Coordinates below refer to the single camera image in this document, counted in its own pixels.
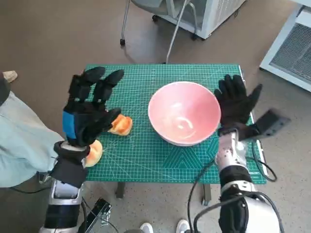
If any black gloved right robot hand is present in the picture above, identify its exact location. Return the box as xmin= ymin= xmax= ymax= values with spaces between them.
xmin=213 ymin=74 xmax=263 ymax=129

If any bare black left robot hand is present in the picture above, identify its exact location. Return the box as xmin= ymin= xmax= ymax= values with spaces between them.
xmin=62 ymin=67 xmax=125 ymax=148

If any round toy bread bun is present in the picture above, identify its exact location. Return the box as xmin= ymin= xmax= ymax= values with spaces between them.
xmin=81 ymin=139 xmax=103 ymax=168

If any long braided toy bread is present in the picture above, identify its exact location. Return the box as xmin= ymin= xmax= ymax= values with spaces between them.
xmin=107 ymin=114 xmax=134 ymax=136

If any pink bowl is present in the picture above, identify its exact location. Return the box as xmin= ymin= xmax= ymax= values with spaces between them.
xmin=147 ymin=81 xmax=222 ymax=147

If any person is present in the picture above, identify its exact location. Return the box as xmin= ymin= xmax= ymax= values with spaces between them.
xmin=0 ymin=72 xmax=65 ymax=189

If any green cutting mat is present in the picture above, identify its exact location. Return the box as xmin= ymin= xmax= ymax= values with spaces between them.
xmin=81 ymin=63 xmax=269 ymax=184

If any white cabinet with grey grille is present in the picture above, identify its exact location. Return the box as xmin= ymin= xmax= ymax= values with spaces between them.
xmin=259 ymin=4 xmax=311 ymax=93

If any person's beige shoe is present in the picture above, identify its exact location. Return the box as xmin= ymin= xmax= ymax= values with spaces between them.
xmin=1 ymin=70 xmax=18 ymax=83

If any white cabinet with mesh panel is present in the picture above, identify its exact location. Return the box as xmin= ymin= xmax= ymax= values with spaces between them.
xmin=152 ymin=0 xmax=247 ymax=41

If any dark table leg with caster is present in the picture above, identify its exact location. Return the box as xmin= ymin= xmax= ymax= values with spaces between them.
xmin=201 ymin=183 xmax=212 ymax=207

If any white shoe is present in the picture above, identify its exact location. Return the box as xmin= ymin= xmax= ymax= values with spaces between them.
xmin=139 ymin=222 xmax=154 ymax=233
xmin=176 ymin=219 xmax=190 ymax=233

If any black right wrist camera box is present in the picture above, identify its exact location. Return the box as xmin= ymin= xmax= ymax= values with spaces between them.
xmin=252 ymin=109 xmax=292 ymax=140

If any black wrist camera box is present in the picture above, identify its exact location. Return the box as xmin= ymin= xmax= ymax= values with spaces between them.
xmin=50 ymin=159 xmax=88 ymax=189
xmin=252 ymin=109 xmax=292 ymax=140

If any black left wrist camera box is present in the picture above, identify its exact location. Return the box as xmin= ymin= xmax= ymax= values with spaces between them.
xmin=50 ymin=159 xmax=88 ymax=189

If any black metal frame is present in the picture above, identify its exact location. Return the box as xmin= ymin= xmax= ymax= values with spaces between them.
xmin=77 ymin=198 xmax=112 ymax=233

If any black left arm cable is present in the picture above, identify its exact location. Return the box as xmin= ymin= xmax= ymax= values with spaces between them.
xmin=9 ymin=184 xmax=53 ymax=194

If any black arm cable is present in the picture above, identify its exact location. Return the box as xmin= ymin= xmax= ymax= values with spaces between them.
xmin=9 ymin=184 xmax=53 ymax=194
xmin=187 ymin=161 xmax=243 ymax=233

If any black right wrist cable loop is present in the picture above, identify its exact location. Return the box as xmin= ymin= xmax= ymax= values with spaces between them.
xmin=246 ymin=140 xmax=278 ymax=182

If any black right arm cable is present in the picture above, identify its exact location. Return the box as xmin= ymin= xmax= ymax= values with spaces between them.
xmin=187 ymin=161 xmax=243 ymax=233

